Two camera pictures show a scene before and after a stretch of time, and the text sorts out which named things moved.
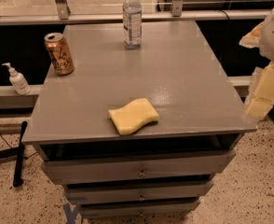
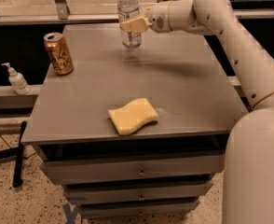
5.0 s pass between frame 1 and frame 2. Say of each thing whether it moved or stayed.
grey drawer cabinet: stayed
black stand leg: stayed
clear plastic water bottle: moved
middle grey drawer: stayed
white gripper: moved
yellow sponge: stayed
